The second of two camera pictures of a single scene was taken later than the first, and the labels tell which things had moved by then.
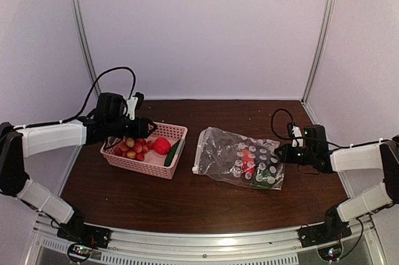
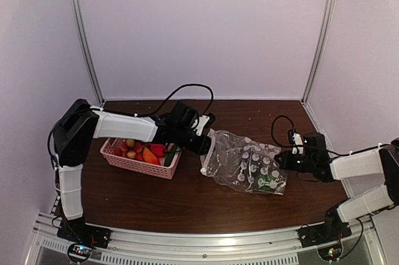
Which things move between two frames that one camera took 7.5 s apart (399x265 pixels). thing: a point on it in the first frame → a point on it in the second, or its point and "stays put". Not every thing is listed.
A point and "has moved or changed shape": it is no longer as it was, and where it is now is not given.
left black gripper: (140, 130) → (201, 149)
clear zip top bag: (248, 161) has moved or changed shape
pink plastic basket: (153, 163) stays put
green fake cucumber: (172, 153) stays put
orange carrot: (248, 164) → (148, 157)
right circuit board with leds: (331, 252) stays put
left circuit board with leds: (80, 250) stays put
